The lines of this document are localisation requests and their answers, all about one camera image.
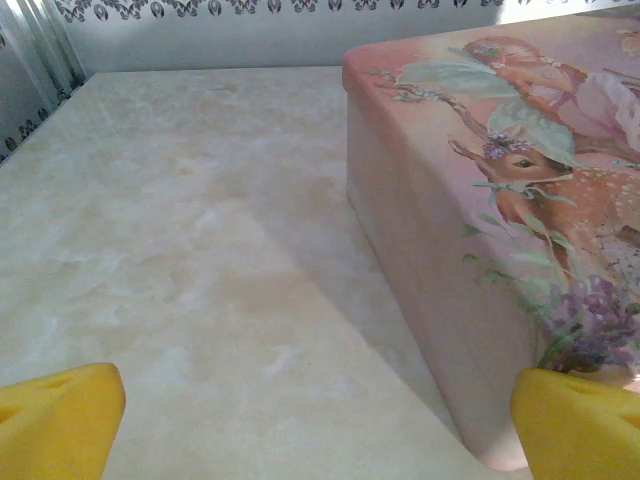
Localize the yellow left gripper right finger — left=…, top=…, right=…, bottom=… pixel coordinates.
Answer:
left=509, top=368, right=640, bottom=480

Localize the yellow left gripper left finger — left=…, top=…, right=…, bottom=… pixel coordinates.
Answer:
left=0, top=362, right=126, bottom=480

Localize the aluminium frame post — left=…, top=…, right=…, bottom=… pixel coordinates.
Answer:
left=0, top=0, right=89, bottom=101

